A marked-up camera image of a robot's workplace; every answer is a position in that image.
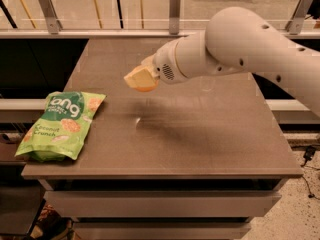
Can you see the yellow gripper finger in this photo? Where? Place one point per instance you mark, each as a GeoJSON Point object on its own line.
{"type": "Point", "coordinates": [139, 77]}
{"type": "Point", "coordinates": [148, 63]}

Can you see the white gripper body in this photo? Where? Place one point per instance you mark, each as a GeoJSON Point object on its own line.
{"type": "Point", "coordinates": [164, 65]}

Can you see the orange fruit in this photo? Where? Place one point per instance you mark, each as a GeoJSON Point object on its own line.
{"type": "Point", "coordinates": [145, 89]}

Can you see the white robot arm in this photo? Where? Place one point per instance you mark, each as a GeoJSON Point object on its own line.
{"type": "Point", "coordinates": [235, 40]}

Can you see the green rice chip bag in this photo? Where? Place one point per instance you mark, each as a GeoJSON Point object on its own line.
{"type": "Point", "coordinates": [62, 129]}

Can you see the upper grey drawer front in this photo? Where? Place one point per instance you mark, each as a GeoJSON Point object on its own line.
{"type": "Point", "coordinates": [162, 204]}

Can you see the grey drawer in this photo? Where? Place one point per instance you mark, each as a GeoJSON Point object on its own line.
{"type": "Point", "coordinates": [162, 204]}
{"type": "Point", "coordinates": [161, 231]}

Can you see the metal railing bar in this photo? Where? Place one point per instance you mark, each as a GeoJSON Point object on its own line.
{"type": "Point", "coordinates": [42, 34]}

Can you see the lower grey drawer front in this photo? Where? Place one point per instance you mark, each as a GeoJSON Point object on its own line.
{"type": "Point", "coordinates": [161, 231]}

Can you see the middle metal railing bracket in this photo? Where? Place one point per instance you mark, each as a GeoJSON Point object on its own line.
{"type": "Point", "coordinates": [174, 16]}

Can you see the metal railing bracket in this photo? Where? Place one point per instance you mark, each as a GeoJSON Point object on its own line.
{"type": "Point", "coordinates": [174, 16]}
{"type": "Point", "coordinates": [295, 24]}
{"type": "Point", "coordinates": [53, 24]}

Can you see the left metal railing bracket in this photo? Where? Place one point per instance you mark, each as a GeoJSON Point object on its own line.
{"type": "Point", "coordinates": [53, 24]}

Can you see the right metal railing bracket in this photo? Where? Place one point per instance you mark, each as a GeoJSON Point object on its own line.
{"type": "Point", "coordinates": [295, 24]}

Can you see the black power adapter with cable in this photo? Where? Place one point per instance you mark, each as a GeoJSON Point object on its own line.
{"type": "Point", "coordinates": [308, 155]}

